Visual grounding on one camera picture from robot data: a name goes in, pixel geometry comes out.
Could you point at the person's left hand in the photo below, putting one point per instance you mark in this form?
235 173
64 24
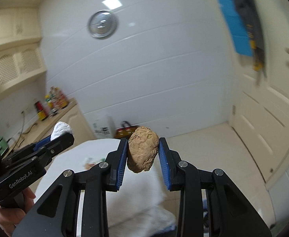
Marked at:
10 218

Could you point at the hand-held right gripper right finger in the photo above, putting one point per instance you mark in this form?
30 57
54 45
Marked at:
164 167

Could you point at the white printed plastic bag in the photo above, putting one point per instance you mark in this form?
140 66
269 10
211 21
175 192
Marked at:
102 128

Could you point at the brown lumpy root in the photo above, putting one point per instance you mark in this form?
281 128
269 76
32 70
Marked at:
143 153

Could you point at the cream panel door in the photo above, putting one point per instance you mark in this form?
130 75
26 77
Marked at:
265 128

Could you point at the white crumpled cloth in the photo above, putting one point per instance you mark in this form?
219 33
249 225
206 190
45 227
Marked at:
60 129

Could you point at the cream wall cabinet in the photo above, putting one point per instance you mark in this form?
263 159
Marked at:
13 54

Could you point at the row of condiment bottles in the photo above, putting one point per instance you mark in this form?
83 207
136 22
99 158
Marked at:
53 101

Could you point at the dark grey yellow hanging cloth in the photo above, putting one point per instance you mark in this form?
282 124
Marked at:
254 29

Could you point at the round table with white cloth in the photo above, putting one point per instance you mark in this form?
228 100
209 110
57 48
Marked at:
139 190

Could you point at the round silver wall fixture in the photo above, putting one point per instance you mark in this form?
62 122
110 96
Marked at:
102 24

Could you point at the printed paper packet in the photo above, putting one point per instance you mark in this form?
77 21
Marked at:
93 162

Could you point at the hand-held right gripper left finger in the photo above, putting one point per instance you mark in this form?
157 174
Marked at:
121 167

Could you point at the beige kitchen counter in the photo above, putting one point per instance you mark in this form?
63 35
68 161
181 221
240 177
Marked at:
68 118

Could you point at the green box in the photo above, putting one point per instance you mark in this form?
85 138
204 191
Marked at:
1 145

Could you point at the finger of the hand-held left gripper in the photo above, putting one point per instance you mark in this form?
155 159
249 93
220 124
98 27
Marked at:
60 143
42 142

